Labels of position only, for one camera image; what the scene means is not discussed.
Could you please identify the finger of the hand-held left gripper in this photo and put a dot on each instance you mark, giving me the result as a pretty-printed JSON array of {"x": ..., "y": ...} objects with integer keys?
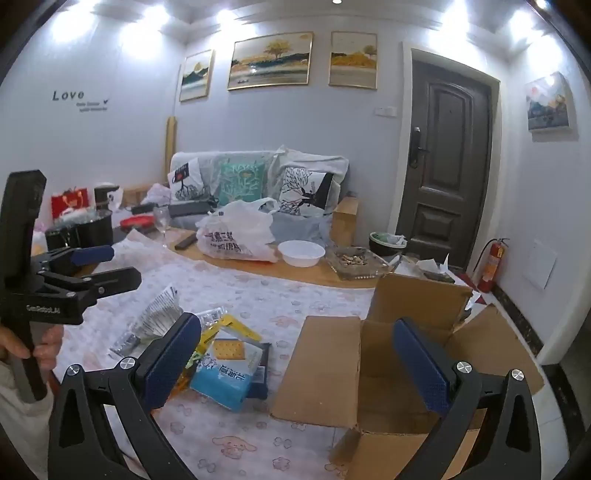
[
  {"x": 94, "y": 255},
  {"x": 115, "y": 279}
]

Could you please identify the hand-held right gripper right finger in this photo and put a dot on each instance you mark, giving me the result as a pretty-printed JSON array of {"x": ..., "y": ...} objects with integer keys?
[{"x": 418, "y": 360}]

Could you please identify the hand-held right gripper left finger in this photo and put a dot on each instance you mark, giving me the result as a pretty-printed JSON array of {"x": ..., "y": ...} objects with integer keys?
[{"x": 173, "y": 360}]

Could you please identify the brown cardboard box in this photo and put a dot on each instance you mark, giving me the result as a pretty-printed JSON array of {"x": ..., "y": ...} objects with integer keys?
[{"x": 323, "y": 369}]

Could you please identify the person's left hand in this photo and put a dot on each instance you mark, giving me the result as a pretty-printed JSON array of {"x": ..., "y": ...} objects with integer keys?
[{"x": 48, "y": 344}]

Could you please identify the black cooking pot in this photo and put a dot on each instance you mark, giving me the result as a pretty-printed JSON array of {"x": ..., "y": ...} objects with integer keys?
[{"x": 90, "y": 230}]

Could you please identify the silver striped snack packet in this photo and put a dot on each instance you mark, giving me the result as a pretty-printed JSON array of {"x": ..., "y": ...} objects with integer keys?
[{"x": 157, "y": 318}]

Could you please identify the red gift bag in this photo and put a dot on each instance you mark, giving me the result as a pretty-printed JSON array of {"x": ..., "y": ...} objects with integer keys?
[{"x": 69, "y": 203}]

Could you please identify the small silver packet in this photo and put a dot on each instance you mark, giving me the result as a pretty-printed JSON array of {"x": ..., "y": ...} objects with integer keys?
[{"x": 124, "y": 345}]

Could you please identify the blue cracker packet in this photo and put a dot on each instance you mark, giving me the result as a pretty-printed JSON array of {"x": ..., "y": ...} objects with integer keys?
[{"x": 221, "y": 378}]

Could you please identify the red round lid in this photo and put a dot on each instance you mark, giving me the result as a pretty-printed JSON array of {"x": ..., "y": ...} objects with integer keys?
[{"x": 136, "y": 223}]

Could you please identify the yellow snack packet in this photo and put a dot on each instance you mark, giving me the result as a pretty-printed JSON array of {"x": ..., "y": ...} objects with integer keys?
[{"x": 233, "y": 325}]

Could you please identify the wine glass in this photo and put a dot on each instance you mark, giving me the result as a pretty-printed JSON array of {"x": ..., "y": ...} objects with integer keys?
[{"x": 162, "y": 219}]

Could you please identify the black remote control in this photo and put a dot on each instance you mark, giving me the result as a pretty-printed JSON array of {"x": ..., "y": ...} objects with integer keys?
[{"x": 187, "y": 241}]

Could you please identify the dark blue snack packet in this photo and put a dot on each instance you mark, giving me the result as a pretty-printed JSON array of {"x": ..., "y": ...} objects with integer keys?
[{"x": 261, "y": 369}]

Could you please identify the small white plastic bag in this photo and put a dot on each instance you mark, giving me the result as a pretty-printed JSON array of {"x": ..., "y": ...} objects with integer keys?
[{"x": 158, "y": 191}]

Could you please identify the red doormat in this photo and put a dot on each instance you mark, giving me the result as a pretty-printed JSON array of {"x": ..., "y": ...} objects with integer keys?
[{"x": 473, "y": 288}]

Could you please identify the black flat device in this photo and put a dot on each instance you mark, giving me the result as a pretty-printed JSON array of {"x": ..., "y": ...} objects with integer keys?
[{"x": 189, "y": 208}]

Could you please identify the glass ashtray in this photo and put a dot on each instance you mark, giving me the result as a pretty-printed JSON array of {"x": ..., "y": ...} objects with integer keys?
[{"x": 355, "y": 263}]

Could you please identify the white pillow with red patch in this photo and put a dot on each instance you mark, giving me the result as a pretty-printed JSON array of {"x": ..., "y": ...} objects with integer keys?
[{"x": 184, "y": 182}]

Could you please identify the dark trash bin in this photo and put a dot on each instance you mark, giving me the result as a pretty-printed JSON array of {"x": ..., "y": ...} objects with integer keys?
[{"x": 385, "y": 247}]

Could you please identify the red fire extinguisher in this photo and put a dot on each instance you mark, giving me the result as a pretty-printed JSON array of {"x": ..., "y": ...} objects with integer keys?
[{"x": 491, "y": 267}]

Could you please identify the white printed plastic bag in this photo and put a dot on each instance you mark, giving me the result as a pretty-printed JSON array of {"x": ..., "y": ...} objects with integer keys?
[{"x": 235, "y": 230}]

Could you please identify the wooden plank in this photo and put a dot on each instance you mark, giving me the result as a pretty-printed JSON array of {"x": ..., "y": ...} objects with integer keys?
[{"x": 170, "y": 147}]

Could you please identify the small cardboard box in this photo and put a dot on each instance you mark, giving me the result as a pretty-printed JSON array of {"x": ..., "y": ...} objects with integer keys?
[{"x": 345, "y": 221}]

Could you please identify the teal patterned pillow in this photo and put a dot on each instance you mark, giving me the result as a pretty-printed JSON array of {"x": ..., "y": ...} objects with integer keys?
[{"x": 242, "y": 184}]

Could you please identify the white bowl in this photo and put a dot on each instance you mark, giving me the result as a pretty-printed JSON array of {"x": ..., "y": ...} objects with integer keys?
[{"x": 301, "y": 253}]

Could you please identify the grey covered sofa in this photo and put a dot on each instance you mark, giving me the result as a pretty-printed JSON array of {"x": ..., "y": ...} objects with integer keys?
[{"x": 295, "y": 228}]

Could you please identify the dark brown door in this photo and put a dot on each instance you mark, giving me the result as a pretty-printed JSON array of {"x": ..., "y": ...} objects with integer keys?
[{"x": 448, "y": 161}]

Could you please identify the white pillow with black tree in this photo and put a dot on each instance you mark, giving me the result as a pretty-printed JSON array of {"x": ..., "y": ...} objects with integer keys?
[{"x": 304, "y": 189}]

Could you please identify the small framed landscape painting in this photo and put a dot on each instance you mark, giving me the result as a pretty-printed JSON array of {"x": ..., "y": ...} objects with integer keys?
[{"x": 196, "y": 76}]

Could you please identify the large framed landscape painting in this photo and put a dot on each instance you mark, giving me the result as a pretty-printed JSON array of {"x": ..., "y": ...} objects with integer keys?
[{"x": 270, "y": 62}]

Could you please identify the frameless canvas painting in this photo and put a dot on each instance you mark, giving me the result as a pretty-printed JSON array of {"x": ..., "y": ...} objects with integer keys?
[{"x": 549, "y": 104}]

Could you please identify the medium framed landscape painting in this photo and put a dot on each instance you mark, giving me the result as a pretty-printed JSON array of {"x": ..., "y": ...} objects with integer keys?
[{"x": 353, "y": 60}]

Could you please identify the black wall lettering decal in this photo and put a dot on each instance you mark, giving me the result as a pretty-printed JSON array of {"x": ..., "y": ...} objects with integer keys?
[{"x": 69, "y": 96}]

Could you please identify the white wall panel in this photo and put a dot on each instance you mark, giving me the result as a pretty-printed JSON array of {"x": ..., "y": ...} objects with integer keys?
[{"x": 541, "y": 265}]

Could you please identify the white wall switch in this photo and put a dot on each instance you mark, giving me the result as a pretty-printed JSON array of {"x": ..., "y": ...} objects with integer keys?
[{"x": 386, "y": 111}]

